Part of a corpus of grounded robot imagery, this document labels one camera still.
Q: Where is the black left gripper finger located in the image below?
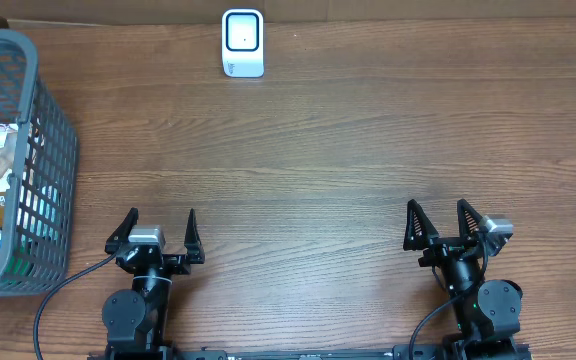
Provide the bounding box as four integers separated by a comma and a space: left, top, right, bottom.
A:
184, 208, 205, 264
104, 207, 139, 254

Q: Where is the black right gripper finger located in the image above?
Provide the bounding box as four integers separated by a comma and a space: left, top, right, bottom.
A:
457, 199, 482, 238
403, 199, 439, 251

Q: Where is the teal wet wipes pack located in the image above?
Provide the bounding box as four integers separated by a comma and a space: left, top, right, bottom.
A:
17, 186, 60, 241

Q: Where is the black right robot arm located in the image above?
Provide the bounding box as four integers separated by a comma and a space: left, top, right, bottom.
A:
402, 199, 532, 360

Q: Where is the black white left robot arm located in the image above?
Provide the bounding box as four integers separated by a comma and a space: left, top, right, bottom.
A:
102, 208, 205, 359

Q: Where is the white barcode scanner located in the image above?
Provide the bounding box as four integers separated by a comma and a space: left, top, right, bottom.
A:
221, 8, 265, 78

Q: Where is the grey plastic shopping basket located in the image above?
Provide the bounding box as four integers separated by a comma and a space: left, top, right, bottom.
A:
0, 29, 80, 297

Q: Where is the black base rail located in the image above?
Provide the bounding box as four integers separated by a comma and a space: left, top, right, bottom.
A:
86, 345, 533, 360

